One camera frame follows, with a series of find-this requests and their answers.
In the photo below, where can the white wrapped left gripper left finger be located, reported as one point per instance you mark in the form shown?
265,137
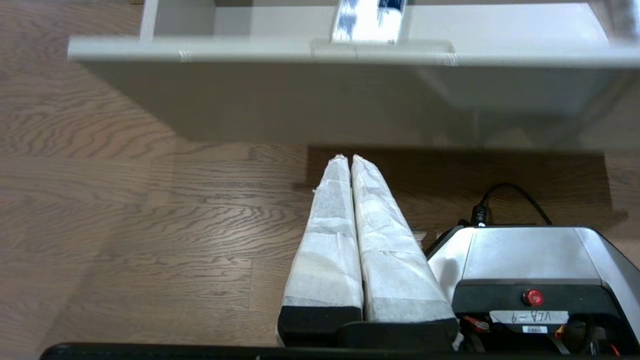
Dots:
327,250

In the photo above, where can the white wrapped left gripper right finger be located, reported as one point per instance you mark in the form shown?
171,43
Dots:
395,260

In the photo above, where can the glossy white cabinet drawer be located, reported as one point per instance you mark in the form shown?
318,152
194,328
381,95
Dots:
300,95

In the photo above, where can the white slippers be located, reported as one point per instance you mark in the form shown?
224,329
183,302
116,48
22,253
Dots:
622,22

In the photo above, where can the silver and black robot base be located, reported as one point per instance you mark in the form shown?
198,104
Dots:
530,255

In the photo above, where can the red emergency stop button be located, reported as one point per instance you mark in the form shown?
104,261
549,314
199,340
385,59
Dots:
533,297

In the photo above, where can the white handwritten label strip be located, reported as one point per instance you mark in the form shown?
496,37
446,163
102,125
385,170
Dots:
530,317

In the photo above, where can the small white barcode sticker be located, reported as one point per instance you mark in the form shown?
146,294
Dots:
534,329

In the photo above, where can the white blue tissue pack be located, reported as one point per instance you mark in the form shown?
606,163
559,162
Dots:
367,22

